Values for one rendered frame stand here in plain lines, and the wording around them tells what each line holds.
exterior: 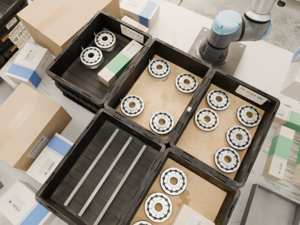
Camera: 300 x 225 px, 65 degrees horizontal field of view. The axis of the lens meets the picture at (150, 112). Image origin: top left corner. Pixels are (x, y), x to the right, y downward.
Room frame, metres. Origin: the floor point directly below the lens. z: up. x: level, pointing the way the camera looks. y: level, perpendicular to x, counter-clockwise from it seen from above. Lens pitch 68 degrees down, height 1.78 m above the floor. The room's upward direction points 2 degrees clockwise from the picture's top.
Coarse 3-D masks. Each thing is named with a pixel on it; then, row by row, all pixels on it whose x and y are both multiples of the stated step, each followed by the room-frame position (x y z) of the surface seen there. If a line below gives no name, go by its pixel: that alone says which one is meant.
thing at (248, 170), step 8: (224, 72) 0.53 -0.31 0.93; (208, 80) 0.49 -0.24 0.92; (240, 80) 0.49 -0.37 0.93; (256, 88) 0.46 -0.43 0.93; (200, 96) 0.41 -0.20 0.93; (272, 96) 0.42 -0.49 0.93; (192, 104) 0.37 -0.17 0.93; (272, 112) 0.35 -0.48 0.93; (184, 120) 0.31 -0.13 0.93; (272, 120) 0.32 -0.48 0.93; (176, 136) 0.24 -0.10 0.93; (264, 136) 0.26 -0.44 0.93; (256, 152) 0.19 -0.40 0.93; (200, 160) 0.16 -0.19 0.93; (208, 168) 0.13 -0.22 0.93; (248, 168) 0.13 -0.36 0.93; (224, 176) 0.10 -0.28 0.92; (248, 176) 0.10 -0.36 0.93; (240, 184) 0.08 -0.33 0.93
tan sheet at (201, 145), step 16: (224, 112) 0.39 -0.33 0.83; (192, 128) 0.31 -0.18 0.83; (224, 128) 0.31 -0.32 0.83; (256, 128) 0.32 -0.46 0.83; (176, 144) 0.24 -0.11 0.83; (192, 144) 0.24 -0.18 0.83; (208, 144) 0.24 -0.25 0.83; (224, 144) 0.24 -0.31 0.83; (208, 160) 0.17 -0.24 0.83; (240, 160) 0.18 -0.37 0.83
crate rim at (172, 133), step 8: (152, 40) 0.68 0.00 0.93; (160, 40) 0.68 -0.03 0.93; (176, 48) 0.64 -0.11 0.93; (192, 56) 0.60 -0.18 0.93; (136, 64) 0.55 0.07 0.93; (208, 64) 0.56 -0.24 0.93; (128, 72) 0.51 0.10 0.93; (208, 72) 0.52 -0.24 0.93; (200, 88) 0.45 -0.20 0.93; (112, 96) 0.40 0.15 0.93; (192, 96) 0.41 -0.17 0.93; (104, 104) 0.36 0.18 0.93; (112, 112) 0.33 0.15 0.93; (184, 112) 0.34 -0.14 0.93; (128, 120) 0.30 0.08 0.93; (144, 128) 0.27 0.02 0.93; (176, 128) 0.27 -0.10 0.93; (152, 136) 0.24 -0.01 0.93; (168, 136) 0.24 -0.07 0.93
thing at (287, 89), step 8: (296, 56) 0.51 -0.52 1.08; (296, 64) 0.46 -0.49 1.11; (288, 72) 0.46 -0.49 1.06; (296, 72) 0.41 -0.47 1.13; (288, 80) 0.41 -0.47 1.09; (296, 80) 0.38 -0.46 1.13; (288, 88) 0.38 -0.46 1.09; (296, 88) 0.37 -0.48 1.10; (288, 96) 0.37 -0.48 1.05; (296, 96) 0.36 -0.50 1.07
